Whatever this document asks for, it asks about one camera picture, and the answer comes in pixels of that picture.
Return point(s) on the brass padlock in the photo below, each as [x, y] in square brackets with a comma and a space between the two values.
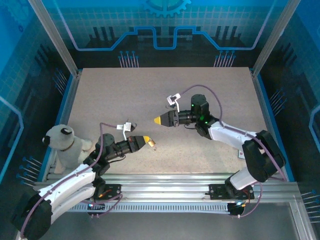
[151, 143]

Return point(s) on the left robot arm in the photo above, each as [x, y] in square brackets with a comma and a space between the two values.
[70, 180]

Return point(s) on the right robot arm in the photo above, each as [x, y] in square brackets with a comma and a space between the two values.
[232, 136]

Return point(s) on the grey white plush dog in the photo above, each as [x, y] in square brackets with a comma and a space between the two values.
[65, 150]

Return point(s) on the clear packet white label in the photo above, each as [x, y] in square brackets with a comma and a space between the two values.
[241, 155]

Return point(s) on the black base electronics board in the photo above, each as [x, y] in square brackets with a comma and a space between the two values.
[96, 208]
[237, 211]

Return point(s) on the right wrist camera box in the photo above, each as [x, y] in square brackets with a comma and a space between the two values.
[172, 98]

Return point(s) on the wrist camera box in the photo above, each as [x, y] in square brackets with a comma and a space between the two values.
[172, 98]
[126, 126]

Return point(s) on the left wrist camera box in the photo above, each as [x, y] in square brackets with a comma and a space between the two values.
[126, 126]

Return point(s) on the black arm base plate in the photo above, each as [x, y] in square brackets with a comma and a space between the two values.
[113, 191]
[216, 191]

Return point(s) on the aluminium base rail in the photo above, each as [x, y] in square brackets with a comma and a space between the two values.
[162, 185]

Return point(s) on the aluminium table side rail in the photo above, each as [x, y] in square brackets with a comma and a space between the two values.
[71, 95]
[262, 100]

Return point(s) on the aluminium corner post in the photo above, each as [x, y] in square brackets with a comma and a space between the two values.
[275, 37]
[54, 37]

